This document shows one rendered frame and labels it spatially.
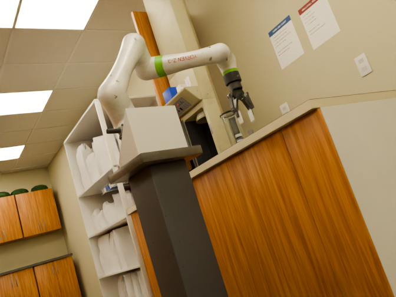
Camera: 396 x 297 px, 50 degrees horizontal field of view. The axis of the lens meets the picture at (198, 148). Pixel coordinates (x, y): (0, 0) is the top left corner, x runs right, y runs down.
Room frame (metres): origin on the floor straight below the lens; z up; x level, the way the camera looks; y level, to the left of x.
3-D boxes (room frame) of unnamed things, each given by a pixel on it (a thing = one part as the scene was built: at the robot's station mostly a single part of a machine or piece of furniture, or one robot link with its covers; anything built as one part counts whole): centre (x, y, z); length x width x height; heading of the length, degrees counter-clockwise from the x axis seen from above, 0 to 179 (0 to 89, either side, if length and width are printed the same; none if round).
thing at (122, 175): (1.88, 0.21, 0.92); 0.32 x 0.32 x 0.04; 41
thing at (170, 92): (2.85, 0.05, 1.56); 0.10 x 0.10 x 0.09; 35
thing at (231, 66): (2.21, -0.30, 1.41); 0.13 x 0.11 x 0.14; 165
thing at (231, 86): (2.22, -0.30, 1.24); 0.08 x 0.07 x 0.09; 124
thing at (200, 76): (2.90, -0.14, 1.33); 0.32 x 0.25 x 0.77; 35
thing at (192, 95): (2.79, 0.01, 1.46); 0.32 x 0.12 x 0.10; 35
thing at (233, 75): (2.22, -0.30, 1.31); 0.12 x 0.09 x 0.06; 34
